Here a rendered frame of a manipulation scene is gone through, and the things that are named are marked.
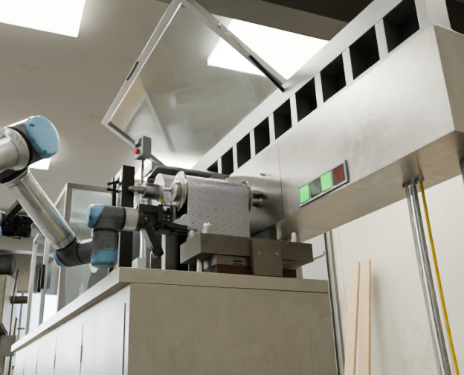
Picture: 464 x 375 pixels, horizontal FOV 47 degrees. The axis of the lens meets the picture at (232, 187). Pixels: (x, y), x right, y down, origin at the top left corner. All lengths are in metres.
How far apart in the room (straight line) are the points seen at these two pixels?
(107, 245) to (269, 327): 0.54
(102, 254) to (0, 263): 7.19
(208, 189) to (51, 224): 0.54
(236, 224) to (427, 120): 0.78
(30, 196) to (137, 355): 0.57
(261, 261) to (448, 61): 0.76
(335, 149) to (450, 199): 2.61
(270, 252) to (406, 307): 2.98
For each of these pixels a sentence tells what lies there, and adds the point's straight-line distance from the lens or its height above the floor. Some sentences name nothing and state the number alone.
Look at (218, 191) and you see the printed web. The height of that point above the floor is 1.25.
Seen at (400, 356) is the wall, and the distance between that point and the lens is 4.63.
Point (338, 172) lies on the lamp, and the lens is 1.63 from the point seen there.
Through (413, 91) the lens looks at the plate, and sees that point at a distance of 1.47.
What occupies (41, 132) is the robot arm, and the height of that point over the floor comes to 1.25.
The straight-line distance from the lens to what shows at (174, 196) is 1.85.
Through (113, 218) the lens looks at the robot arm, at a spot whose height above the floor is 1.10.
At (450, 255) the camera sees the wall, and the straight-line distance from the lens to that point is 4.18.
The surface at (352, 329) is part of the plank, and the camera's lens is 4.72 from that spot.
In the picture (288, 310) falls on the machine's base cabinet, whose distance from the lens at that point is 1.59.
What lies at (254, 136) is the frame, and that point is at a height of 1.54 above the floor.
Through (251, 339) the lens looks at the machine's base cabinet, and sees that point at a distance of 1.52.
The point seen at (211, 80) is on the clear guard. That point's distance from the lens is 2.24.
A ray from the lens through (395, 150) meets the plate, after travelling 1.47.
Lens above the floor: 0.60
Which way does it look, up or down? 20 degrees up
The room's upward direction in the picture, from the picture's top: 2 degrees counter-clockwise
